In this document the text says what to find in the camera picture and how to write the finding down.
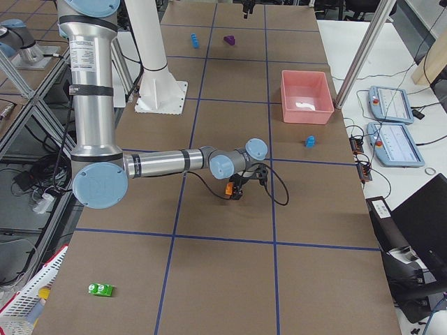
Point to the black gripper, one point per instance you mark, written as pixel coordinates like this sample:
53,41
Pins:
246,8
239,182

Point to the orange sloped block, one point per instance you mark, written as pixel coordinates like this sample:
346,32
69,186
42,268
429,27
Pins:
229,189

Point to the purple sloped block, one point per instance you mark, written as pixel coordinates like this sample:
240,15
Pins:
230,39

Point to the small blue block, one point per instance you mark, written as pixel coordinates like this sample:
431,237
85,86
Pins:
310,141

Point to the pink plastic box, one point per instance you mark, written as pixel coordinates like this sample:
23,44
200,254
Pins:
305,97

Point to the long blue block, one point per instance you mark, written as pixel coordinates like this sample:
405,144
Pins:
194,41

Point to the upper grey usb hub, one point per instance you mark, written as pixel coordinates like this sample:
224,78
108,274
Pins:
356,144

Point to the grey usb hub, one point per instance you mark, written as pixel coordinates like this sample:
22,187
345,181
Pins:
363,173
356,144

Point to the lower grey usb hub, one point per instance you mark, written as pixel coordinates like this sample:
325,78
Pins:
363,173

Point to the lower teach pendant tablet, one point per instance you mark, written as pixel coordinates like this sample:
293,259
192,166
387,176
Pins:
393,145

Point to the teach pendant tablet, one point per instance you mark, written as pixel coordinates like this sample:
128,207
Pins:
390,104
393,145

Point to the green double block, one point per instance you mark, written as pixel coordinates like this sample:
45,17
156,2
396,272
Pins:
100,289

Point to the upper teach pendant tablet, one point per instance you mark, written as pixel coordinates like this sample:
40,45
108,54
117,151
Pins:
390,104

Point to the black laptop computer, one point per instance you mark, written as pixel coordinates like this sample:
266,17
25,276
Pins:
412,239

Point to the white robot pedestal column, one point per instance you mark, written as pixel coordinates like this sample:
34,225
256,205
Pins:
159,92

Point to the aluminium frame post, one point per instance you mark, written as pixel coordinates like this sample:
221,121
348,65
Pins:
368,41

